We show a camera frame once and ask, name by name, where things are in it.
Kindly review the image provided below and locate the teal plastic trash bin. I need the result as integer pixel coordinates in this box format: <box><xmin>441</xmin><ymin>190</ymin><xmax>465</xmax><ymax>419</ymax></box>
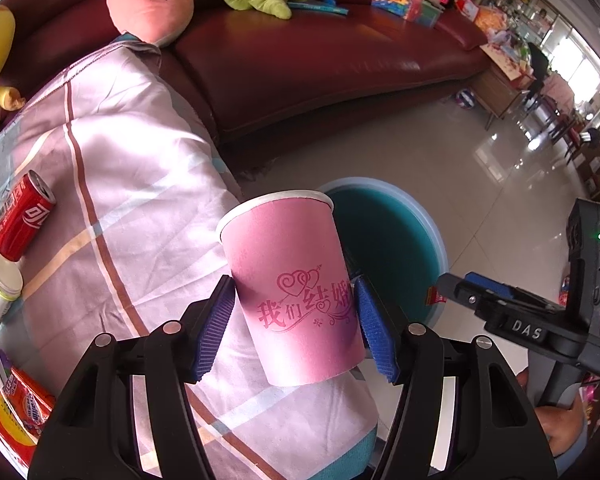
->
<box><xmin>316</xmin><ymin>176</ymin><xmax>449</xmax><ymax>326</ymax></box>

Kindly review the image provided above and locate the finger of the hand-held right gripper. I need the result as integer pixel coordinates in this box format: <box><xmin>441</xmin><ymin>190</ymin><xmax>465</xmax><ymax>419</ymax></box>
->
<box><xmin>464</xmin><ymin>271</ymin><xmax>556</xmax><ymax>311</ymax></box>
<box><xmin>439</xmin><ymin>273</ymin><xmax>491</xmax><ymax>318</ymax></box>

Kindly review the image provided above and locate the person's right hand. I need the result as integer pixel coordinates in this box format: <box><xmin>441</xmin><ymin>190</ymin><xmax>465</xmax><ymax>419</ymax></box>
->
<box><xmin>517</xmin><ymin>367</ymin><xmax>588</xmax><ymax>457</ymax></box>

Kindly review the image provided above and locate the checked pastel blanket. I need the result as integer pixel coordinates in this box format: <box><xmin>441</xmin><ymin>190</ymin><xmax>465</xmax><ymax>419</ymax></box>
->
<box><xmin>0</xmin><ymin>40</ymin><xmax>381</xmax><ymax>480</ymax></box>

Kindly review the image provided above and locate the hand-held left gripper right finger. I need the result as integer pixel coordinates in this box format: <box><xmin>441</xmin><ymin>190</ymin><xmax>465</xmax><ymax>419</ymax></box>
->
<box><xmin>352</xmin><ymin>276</ymin><xmax>559</xmax><ymax>480</ymax></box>

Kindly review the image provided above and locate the red soda can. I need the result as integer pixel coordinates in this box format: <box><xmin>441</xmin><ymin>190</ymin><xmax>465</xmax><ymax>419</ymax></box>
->
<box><xmin>0</xmin><ymin>170</ymin><xmax>57</xmax><ymax>262</ymax></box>

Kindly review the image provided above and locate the pink paper cup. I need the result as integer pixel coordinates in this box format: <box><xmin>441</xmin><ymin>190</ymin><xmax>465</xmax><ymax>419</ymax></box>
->
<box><xmin>216</xmin><ymin>189</ymin><xmax>366</xmax><ymax>402</ymax></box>

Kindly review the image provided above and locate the colourful toy block set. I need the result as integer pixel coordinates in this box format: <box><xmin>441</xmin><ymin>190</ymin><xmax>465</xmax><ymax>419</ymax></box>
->
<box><xmin>371</xmin><ymin>0</ymin><xmax>456</xmax><ymax>28</ymax></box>

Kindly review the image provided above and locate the orange triangular snack packet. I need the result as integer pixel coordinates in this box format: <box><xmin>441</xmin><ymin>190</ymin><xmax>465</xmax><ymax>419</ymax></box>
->
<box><xmin>7</xmin><ymin>366</ymin><xmax>57</xmax><ymax>436</ymax></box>

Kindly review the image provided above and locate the wooden side table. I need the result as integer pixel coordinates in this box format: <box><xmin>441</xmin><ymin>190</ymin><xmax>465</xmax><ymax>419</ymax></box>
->
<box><xmin>472</xmin><ymin>42</ymin><xmax>536</xmax><ymax>131</ymax></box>

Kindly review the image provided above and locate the dark red leather sofa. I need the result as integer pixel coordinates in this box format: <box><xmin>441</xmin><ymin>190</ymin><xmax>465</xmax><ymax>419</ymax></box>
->
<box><xmin>0</xmin><ymin>0</ymin><xmax>491</xmax><ymax>148</ymax></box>

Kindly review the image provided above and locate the red and yellow packet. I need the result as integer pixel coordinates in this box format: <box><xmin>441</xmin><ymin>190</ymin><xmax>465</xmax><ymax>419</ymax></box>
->
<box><xmin>0</xmin><ymin>350</ymin><xmax>38</xmax><ymax>468</ymax></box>

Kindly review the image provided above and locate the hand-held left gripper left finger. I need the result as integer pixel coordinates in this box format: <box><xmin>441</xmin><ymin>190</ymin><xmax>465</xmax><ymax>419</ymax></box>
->
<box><xmin>27</xmin><ymin>274</ymin><xmax>237</xmax><ymax>480</ymax></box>

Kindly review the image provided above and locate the blue book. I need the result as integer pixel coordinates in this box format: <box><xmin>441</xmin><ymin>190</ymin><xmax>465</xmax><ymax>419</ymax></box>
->
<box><xmin>287</xmin><ymin>0</ymin><xmax>350</xmax><ymax>16</ymax></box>

